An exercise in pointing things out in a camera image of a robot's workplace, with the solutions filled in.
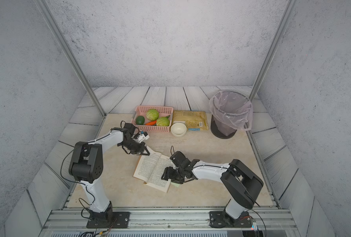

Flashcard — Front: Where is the right aluminium corner post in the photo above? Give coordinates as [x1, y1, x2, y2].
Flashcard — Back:
[249, 0, 298, 101]

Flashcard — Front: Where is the brown paperback book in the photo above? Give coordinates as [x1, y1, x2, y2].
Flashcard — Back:
[133, 147, 176, 193]

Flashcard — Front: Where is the left aluminium corner post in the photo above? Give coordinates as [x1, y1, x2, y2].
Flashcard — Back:
[34, 0, 106, 118]

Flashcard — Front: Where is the green cabbage front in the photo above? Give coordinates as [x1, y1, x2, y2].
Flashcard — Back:
[156, 117, 170, 127]

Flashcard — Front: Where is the orange carrot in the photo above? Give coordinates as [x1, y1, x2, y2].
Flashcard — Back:
[145, 120, 157, 126]

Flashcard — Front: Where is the black mesh trash bin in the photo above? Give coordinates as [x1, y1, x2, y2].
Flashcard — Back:
[211, 116, 237, 139]

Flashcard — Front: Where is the cream ceramic bowl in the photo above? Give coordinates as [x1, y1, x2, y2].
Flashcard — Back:
[171, 122, 187, 137]

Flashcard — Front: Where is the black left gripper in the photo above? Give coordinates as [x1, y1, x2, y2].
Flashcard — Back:
[120, 139, 151, 155]

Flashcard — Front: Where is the yellow paper food bag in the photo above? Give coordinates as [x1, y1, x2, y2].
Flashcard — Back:
[173, 110, 209, 131]

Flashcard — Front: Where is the pink plastic basket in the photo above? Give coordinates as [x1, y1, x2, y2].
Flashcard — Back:
[132, 106, 174, 133]

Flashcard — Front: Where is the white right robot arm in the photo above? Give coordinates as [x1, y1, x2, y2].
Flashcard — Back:
[161, 151, 263, 221]

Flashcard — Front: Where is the aluminium front rail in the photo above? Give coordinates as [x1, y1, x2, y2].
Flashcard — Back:
[40, 207, 300, 237]

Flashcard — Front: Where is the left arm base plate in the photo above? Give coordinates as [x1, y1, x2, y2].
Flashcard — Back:
[86, 212, 131, 229]

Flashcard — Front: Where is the aluminium corner post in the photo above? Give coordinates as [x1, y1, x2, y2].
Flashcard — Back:
[249, 0, 298, 101]
[34, 0, 106, 118]

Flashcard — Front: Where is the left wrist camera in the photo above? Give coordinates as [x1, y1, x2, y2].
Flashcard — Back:
[134, 131, 149, 143]

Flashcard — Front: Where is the green cabbage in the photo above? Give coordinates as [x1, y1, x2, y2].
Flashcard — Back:
[156, 117, 170, 127]
[146, 109, 159, 121]

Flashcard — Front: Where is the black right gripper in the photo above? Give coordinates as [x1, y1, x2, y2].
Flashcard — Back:
[159, 166, 185, 185]

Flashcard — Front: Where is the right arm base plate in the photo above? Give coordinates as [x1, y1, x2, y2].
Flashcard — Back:
[209, 211, 254, 228]

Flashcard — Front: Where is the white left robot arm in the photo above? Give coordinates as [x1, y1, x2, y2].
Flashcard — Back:
[68, 123, 150, 213]

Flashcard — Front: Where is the green sticky note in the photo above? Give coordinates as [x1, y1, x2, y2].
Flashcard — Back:
[171, 182, 180, 187]

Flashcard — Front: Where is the green cabbage back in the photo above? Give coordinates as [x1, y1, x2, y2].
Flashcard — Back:
[146, 109, 159, 121]

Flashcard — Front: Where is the dark green avocado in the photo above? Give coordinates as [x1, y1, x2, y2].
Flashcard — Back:
[136, 116, 145, 125]

